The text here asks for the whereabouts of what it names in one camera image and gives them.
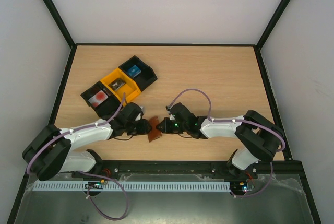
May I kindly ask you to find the brown leather card holder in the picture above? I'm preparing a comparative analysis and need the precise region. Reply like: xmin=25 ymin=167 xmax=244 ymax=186
xmin=148 ymin=116 xmax=162 ymax=143

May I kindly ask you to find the white red card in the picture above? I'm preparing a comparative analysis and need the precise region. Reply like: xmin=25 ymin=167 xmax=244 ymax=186
xmin=88 ymin=90 xmax=108 ymax=108

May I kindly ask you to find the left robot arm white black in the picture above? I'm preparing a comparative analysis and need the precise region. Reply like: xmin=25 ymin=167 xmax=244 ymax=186
xmin=22 ymin=102 xmax=152 ymax=181

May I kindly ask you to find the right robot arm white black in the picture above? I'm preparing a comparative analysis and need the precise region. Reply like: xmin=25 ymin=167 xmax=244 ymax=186
xmin=156 ymin=103 xmax=285 ymax=178

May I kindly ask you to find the dark grey card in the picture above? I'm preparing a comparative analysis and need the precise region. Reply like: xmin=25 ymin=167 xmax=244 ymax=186
xmin=109 ymin=78 xmax=126 ymax=91

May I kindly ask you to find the blue card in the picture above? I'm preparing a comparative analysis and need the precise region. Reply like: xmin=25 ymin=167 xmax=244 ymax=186
xmin=127 ymin=65 xmax=141 ymax=78

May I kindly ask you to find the black plastic bin near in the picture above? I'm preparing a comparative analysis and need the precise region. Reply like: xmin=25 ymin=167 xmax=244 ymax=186
xmin=80 ymin=81 xmax=121 ymax=120

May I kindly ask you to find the black plastic bin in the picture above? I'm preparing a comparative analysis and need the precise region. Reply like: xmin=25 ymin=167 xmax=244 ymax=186
xmin=119 ymin=55 xmax=158 ymax=91
xmin=80 ymin=81 xmax=121 ymax=120

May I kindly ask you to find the yellow plastic bin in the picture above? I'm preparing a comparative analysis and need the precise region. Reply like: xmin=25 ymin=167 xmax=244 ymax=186
xmin=100 ymin=68 xmax=141 ymax=104

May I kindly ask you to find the black plastic bin far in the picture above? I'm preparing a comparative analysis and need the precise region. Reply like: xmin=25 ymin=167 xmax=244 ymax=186
xmin=119 ymin=55 xmax=158 ymax=91

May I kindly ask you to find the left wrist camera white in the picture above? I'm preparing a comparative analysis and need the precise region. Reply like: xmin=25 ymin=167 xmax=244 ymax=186
xmin=135 ymin=106 xmax=145 ymax=121

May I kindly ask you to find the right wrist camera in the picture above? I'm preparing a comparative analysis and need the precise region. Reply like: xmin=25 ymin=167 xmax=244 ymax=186
xmin=166 ymin=105 xmax=175 ymax=121

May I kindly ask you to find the light blue slotted cable duct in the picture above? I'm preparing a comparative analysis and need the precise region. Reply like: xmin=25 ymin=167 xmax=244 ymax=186
xmin=32 ymin=181 xmax=230 ymax=192

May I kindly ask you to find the purple cable left base loop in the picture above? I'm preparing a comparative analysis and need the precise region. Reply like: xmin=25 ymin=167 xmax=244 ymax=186
xmin=85 ymin=173 xmax=129 ymax=220

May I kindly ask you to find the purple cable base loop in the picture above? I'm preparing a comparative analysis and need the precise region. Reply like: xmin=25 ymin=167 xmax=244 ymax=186
xmin=85 ymin=173 xmax=129 ymax=220
xmin=230 ymin=161 xmax=273 ymax=199

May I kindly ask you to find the purple cable right base loop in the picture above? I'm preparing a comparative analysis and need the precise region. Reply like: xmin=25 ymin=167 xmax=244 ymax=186
xmin=230 ymin=161 xmax=273 ymax=199

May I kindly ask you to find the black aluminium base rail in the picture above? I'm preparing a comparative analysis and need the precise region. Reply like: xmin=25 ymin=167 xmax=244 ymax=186
xmin=25 ymin=159 xmax=304 ymax=183

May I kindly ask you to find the black frame post left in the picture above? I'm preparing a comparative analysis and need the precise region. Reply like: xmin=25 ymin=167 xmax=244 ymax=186
xmin=43 ymin=0 xmax=76 ymax=49

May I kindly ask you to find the black frame post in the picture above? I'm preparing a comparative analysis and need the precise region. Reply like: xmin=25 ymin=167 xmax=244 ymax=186
xmin=256 ymin=0 xmax=291 ymax=50
xmin=43 ymin=0 xmax=76 ymax=49

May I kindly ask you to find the black frame post right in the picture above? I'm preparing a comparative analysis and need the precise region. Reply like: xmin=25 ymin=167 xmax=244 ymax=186
xmin=256 ymin=0 xmax=291 ymax=50

